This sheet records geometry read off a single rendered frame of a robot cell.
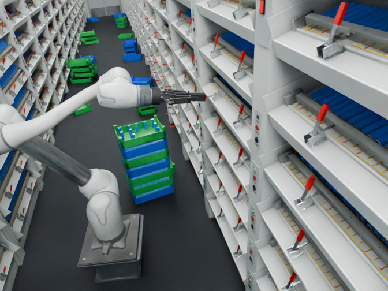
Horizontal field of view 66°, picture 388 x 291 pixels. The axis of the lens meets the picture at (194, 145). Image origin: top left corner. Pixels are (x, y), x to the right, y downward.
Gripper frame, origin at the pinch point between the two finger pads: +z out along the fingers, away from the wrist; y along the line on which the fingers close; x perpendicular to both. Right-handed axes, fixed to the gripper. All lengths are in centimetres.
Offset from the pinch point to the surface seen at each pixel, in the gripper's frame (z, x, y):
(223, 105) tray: 9.6, -0.5, 7.9
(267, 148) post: 7, 5, 52
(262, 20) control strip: -1, 39, 48
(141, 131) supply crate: -16, -52, -64
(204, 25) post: 5.0, 26.5, -18.1
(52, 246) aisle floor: -74, -112, -26
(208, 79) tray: 10.1, 1.8, -17.7
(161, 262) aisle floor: -11, -100, 6
